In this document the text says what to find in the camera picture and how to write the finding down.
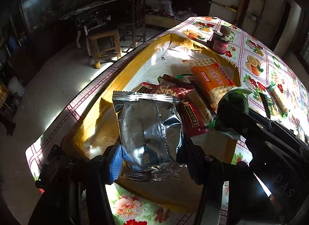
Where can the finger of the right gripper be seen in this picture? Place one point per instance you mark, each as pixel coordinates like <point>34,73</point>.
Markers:
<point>255,130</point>
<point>281,132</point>

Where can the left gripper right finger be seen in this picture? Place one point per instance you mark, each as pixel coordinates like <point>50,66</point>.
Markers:
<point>203,168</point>

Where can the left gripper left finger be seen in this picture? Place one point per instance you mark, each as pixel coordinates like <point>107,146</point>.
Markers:
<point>114,161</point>

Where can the dark green triangular snack packet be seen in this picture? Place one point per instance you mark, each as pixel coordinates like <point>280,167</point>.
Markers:
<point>231,108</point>

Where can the yellow green cracker pack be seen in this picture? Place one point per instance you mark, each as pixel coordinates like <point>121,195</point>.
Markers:
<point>275,104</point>

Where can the red small snack bar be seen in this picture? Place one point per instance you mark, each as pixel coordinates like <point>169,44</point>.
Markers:
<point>192,123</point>

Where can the orange soda cracker pack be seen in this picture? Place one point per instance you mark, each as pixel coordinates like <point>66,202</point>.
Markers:
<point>211,79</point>

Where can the silver foil snack packet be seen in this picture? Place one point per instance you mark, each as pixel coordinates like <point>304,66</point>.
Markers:
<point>151,134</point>

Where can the dark red brown snack packet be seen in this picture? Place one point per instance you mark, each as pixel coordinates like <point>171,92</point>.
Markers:
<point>168,85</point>

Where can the green blue striped snack packet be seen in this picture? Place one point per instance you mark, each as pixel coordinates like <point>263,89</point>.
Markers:
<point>204,112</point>

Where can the gold rimmed white tray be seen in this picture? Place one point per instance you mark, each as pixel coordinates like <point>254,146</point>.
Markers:
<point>98,127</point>

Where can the dark jar with cork lid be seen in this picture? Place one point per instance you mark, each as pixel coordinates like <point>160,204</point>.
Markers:
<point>220,40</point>

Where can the wooden stool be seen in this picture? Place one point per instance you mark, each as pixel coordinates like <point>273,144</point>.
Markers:
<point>104,43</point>

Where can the black coffee table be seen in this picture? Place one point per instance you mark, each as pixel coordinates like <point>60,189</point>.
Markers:
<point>100,12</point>

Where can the dark wooden chair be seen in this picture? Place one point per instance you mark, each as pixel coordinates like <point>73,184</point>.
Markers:
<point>134,24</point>

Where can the large fish tank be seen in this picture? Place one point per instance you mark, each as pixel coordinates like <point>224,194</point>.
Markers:
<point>35,13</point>

